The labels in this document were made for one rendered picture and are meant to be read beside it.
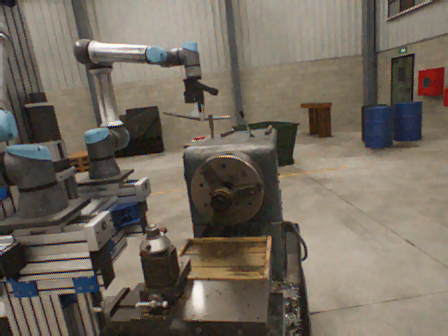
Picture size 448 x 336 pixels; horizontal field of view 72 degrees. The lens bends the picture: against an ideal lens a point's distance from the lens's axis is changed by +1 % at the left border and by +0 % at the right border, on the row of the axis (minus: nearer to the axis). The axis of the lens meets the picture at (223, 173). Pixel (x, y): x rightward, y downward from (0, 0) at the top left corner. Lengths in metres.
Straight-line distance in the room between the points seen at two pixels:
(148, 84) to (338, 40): 6.93
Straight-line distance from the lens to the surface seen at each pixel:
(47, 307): 1.62
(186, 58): 1.51
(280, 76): 11.81
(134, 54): 1.47
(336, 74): 12.52
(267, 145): 1.44
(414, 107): 8.41
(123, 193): 1.58
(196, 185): 1.35
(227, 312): 0.81
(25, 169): 1.17
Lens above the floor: 1.46
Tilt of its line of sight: 13 degrees down
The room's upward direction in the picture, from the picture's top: 7 degrees counter-clockwise
